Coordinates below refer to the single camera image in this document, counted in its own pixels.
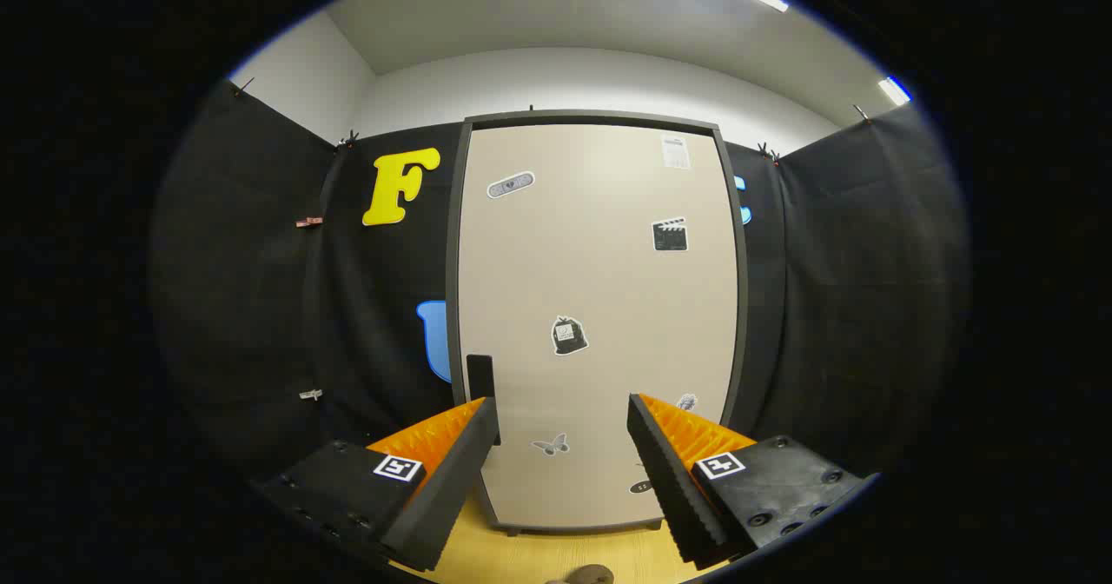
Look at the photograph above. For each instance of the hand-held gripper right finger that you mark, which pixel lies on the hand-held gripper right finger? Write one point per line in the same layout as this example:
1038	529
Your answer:
673	488

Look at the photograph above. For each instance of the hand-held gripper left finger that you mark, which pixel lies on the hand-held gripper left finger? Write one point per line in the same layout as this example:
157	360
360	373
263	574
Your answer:
434	501

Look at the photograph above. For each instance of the brown fuzzy shoe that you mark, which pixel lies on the brown fuzzy shoe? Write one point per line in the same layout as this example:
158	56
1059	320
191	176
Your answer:
591	576

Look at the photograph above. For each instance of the beige shoe cabinet door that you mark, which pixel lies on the beige shoe cabinet door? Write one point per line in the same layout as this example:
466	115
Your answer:
591	271

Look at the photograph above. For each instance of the silver clip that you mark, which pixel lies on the silver clip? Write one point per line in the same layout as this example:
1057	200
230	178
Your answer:
310	394

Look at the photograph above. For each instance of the black backdrop cloth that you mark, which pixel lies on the black backdrop cloth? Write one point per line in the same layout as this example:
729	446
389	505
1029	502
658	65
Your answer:
252	288

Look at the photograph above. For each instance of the reddish clip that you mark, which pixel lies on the reddish clip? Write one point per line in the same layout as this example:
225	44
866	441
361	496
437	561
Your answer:
308	221

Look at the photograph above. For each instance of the short ceiling light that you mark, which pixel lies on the short ceiling light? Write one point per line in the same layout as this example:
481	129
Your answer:
893	90

